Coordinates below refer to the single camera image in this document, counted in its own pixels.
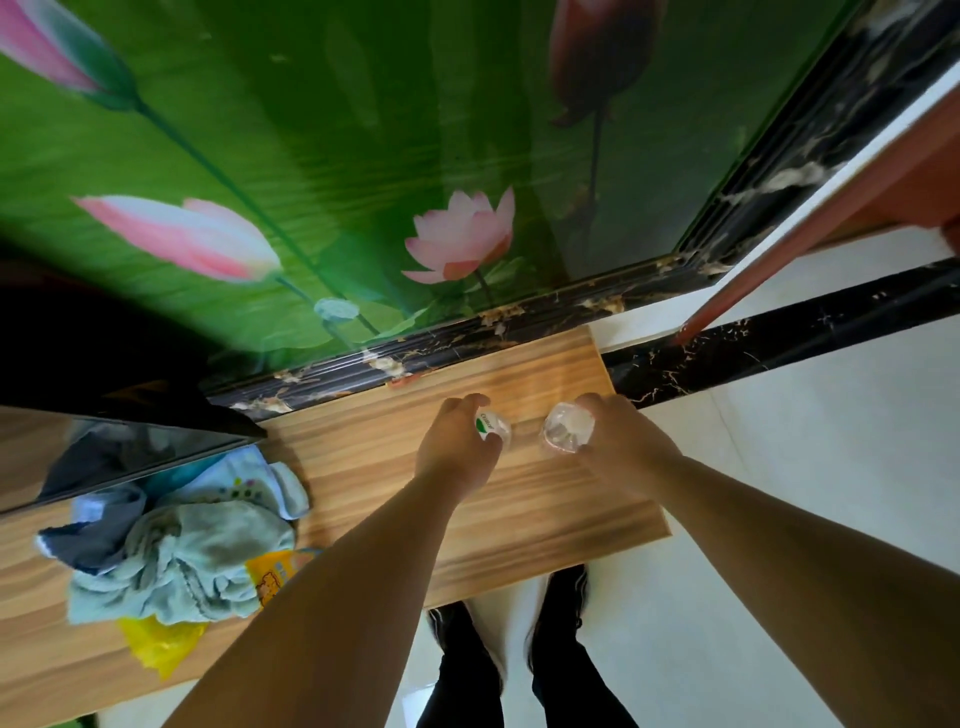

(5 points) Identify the person's black shoe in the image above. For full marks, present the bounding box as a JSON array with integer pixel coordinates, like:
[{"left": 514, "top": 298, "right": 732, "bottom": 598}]
[
  {"left": 529, "top": 564, "right": 590, "bottom": 646},
  {"left": 427, "top": 601, "right": 481, "bottom": 657}
]

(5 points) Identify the person's black right shoe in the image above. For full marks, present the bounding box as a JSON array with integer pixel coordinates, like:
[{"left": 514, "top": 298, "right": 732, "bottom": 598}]
[{"left": 529, "top": 564, "right": 590, "bottom": 646}]

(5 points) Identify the person's right forearm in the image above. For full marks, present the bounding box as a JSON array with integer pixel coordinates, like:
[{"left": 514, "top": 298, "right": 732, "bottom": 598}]
[{"left": 637, "top": 453, "right": 960, "bottom": 728}]

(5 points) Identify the grey cloth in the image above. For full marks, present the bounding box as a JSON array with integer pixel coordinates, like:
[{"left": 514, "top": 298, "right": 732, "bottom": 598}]
[{"left": 37, "top": 483, "right": 147, "bottom": 575}]

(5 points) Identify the person's right hand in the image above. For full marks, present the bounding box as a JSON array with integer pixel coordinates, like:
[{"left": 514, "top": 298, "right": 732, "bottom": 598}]
[{"left": 573, "top": 392, "right": 682, "bottom": 502}]

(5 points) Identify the black glossy appliance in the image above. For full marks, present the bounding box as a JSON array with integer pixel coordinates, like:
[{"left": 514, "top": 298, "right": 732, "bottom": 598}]
[{"left": 0, "top": 255, "right": 267, "bottom": 519}]

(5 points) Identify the light blue towel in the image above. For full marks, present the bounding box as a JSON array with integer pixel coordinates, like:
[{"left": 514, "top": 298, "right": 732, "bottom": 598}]
[{"left": 67, "top": 498, "right": 297, "bottom": 627}]

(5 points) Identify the person's left leg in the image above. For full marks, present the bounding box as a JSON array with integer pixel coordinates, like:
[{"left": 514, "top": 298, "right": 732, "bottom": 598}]
[{"left": 417, "top": 637, "right": 505, "bottom": 728}]

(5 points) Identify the person's leg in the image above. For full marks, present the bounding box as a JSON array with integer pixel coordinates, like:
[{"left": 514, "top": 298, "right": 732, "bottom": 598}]
[
  {"left": 528, "top": 630, "right": 640, "bottom": 728},
  {"left": 417, "top": 637, "right": 505, "bottom": 728}
]

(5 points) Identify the small white green-label bottle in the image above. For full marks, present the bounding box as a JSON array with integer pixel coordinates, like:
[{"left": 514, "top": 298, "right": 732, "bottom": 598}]
[{"left": 472, "top": 408, "right": 513, "bottom": 451}]

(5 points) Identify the person's left forearm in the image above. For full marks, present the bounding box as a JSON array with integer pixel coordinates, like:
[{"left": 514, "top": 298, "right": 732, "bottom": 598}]
[{"left": 163, "top": 480, "right": 470, "bottom": 728}]

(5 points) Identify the orange packet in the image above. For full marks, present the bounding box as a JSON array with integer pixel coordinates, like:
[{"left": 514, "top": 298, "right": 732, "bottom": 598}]
[{"left": 246, "top": 547, "right": 320, "bottom": 607}]

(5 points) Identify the small clear plastic bottle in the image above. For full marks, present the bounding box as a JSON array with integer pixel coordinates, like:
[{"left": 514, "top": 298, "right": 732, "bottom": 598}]
[{"left": 541, "top": 402, "right": 596, "bottom": 456}]

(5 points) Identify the person's left hand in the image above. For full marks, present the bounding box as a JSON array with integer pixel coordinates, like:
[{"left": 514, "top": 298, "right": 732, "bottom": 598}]
[{"left": 414, "top": 393, "right": 502, "bottom": 505}]

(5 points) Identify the person's black left shoe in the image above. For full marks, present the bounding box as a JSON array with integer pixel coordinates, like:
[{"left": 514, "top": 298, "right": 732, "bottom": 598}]
[{"left": 427, "top": 601, "right": 481, "bottom": 657}]

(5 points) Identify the yellow plastic bag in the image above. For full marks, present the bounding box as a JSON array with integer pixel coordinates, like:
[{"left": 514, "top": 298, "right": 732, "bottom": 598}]
[{"left": 118, "top": 615, "right": 210, "bottom": 682}]

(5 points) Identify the white printed cloth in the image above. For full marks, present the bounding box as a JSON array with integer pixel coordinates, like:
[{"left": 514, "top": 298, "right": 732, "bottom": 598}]
[{"left": 161, "top": 446, "right": 310, "bottom": 522}]

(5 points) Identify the red-brown wooden door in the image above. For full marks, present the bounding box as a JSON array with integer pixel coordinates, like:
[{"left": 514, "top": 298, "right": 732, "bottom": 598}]
[{"left": 673, "top": 86, "right": 960, "bottom": 346}]

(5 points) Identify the person's right leg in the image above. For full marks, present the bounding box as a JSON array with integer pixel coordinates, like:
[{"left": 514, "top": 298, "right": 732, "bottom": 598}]
[{"left": 528, "top": 630, "right": 640, "bottom": 728}]

